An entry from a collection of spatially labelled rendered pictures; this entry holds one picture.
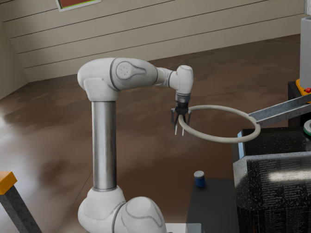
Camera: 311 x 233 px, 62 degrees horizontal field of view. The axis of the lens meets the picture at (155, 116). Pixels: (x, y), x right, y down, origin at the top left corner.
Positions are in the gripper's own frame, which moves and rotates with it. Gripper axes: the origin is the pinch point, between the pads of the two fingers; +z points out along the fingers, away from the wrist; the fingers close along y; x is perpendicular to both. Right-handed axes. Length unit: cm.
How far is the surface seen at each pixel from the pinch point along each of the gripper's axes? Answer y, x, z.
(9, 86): -564, 530, 200
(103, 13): -280, 610, -24
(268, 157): 56, -4, 10
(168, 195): -8, 54, 104
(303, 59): 68, 19, -47
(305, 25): 63, 17, -66
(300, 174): 73, -11, 14
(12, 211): -94, -46, 46
